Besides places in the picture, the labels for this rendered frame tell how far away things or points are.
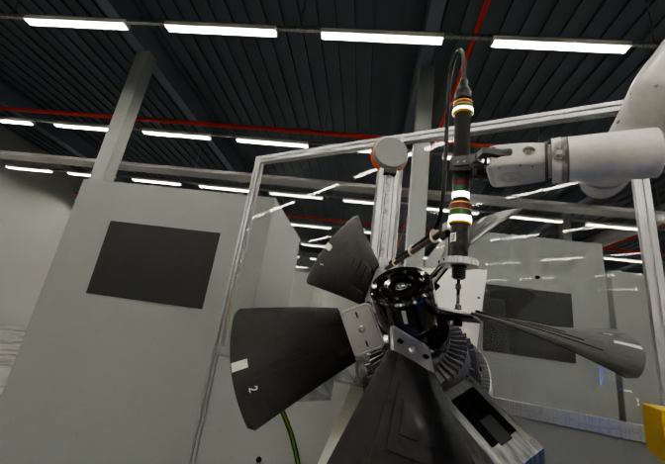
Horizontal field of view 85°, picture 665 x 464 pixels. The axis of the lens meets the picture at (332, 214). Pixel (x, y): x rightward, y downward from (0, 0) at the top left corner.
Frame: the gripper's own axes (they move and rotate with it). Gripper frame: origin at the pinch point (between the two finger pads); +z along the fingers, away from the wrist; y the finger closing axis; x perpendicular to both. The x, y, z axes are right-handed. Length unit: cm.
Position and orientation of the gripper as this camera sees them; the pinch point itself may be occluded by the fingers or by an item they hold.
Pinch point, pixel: (461, 168)
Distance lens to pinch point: 81.5
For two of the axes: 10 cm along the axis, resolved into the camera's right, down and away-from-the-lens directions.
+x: 1.5, -9.4, 3.1
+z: -8.7, 0.2, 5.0
